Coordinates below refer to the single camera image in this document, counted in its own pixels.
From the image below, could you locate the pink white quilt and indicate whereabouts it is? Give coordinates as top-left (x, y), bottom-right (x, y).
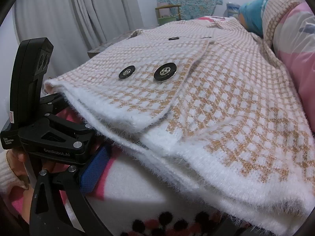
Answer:
top-left (273, 1), bottom-right (315, 118)

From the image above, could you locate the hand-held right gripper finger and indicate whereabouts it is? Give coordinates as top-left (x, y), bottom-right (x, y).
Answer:
top-left (29, 145), bottom-right (113, 236)

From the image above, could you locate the wooden chair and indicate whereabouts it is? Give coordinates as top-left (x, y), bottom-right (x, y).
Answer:
top-left (155, 4), bottom-right (183, 26)

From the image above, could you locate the grey curtain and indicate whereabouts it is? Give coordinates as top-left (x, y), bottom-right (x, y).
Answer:
top-left (12, 0), bottom-right (144, 79)

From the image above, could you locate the tan white checked knit coat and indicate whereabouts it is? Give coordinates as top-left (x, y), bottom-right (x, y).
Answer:
top-left (44, 0), bottom-right (315, 223)

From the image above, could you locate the person's left forearm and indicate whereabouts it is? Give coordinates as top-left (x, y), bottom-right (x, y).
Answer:
top-left (0, 151), bottom-right (22, 195)

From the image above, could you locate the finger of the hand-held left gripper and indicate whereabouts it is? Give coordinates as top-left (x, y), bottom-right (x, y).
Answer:
top-left (39, 93), bottom-right (72, 115)
top-left (19, 114), bottom-right (95, 164)

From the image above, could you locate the pink white fleece blanket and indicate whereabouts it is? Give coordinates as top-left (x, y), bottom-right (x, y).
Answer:
top-left (7, 16), bottom-right (246, 236)

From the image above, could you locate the blue patterned pillow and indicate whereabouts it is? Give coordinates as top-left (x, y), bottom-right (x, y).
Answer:
top-left (238, 0), bottom-right (275, 38)

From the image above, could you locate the person's left hand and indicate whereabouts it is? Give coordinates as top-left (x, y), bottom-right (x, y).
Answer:
top-left (7, 152), bottom-right (31, 186)

